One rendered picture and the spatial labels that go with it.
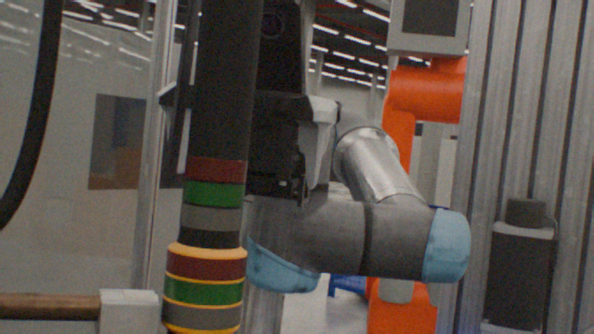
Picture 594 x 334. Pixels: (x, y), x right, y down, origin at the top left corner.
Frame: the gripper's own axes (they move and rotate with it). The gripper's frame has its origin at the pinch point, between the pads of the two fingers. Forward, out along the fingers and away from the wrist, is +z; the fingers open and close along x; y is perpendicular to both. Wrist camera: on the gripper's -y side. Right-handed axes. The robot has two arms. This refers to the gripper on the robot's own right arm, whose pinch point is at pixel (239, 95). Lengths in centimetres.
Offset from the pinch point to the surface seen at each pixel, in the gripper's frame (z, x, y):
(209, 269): 6.6, -0.7, 9.3
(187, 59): 4.3, 2.2, -1.5
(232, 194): 5.7, -1.3, 5.4
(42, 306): 8.6, 7.1, 11.8
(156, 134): -132, 47, 7
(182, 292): 6.7, 0.6, 10.7
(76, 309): 8.0, 5.7, 12.0
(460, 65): -402, -47, -45
